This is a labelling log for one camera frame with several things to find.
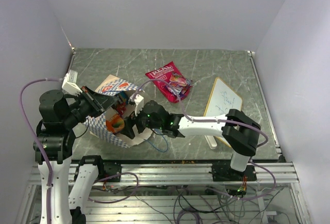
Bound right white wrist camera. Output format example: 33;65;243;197
130;93;144;116

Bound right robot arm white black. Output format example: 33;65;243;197
120;101;261;181

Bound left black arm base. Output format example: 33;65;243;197
74;155;122;181

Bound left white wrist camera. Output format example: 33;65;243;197
62;70;82;96

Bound purple cable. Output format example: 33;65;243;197
130;78;277;201
20;78;65;224

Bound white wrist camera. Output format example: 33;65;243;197
62;70;82;96
130;93;144;116

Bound white whiteboard eraser marker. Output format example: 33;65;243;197
205;136;218;150

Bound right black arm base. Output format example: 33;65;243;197
209;161;257;182

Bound small whiteboard yellow frame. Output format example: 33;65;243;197
201;77;243;148

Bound aluminium frame rail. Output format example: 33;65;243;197
28;162;297;186

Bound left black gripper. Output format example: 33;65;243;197
62;84;118;126

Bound checkered paper bag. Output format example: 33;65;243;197
84;74;161;148

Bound orange snack packet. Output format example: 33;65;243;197
106;114;124;134

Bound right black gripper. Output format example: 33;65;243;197
120;103;163;139

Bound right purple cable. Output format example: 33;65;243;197
130;78;277;201

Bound pink snack bag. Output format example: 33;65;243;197
145;61;190;103

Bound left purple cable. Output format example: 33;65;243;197
20;78;65;224

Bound small colourful candy packet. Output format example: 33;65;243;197
165;73;191;98

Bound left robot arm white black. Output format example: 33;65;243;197
34;87;117;223

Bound loose cables under table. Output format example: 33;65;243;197
85;180;284;224

